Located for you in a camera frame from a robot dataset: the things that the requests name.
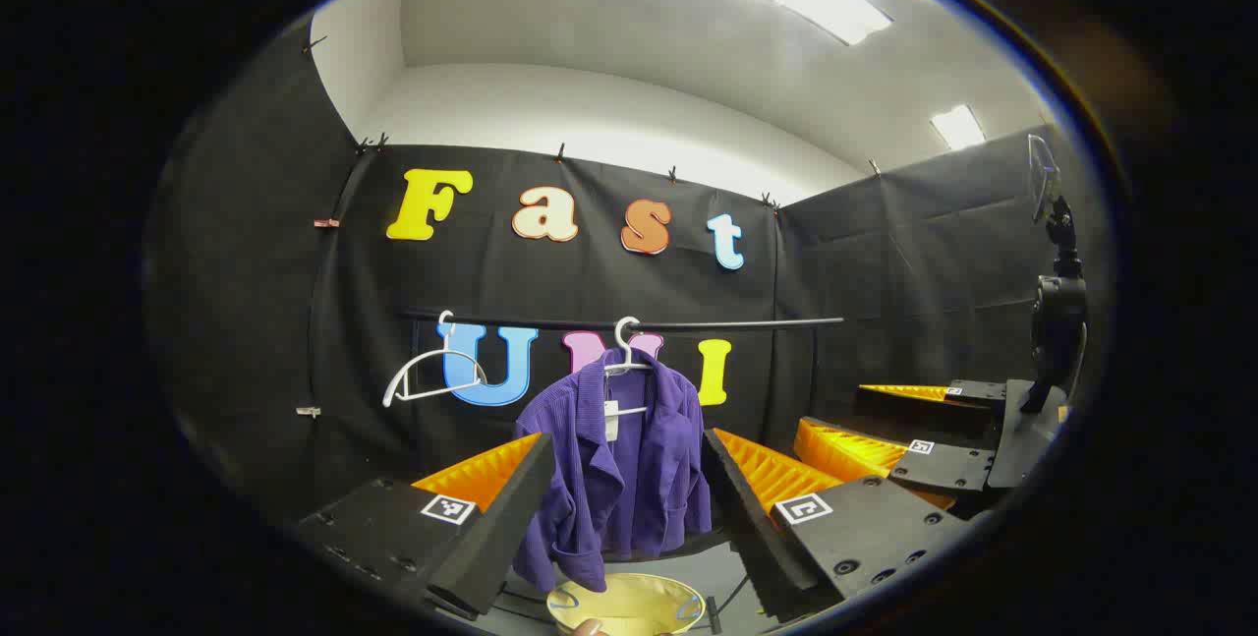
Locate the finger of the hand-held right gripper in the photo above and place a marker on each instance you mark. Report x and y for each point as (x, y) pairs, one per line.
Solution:
(943, 467)
(973, 392)

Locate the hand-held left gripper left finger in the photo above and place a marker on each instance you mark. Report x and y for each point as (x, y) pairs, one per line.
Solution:
(501, 538)

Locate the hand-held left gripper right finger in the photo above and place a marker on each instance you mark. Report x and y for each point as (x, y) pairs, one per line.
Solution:
(757, 538)

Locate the purple ribbed jacket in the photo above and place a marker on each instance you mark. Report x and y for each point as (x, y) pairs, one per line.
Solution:
(649, 459)

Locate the yellow laundry hamper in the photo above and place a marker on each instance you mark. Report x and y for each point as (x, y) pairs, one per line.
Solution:
(629, 607)

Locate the white plastic clothes hanger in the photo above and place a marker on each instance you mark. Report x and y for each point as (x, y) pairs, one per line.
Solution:
(447, 346)
(625, 361)

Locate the small ceiling light panel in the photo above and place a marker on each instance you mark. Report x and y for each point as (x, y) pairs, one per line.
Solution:
(957, 127)

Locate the black clothes rail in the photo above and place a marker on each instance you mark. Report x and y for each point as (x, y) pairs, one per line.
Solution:
(737, 324)

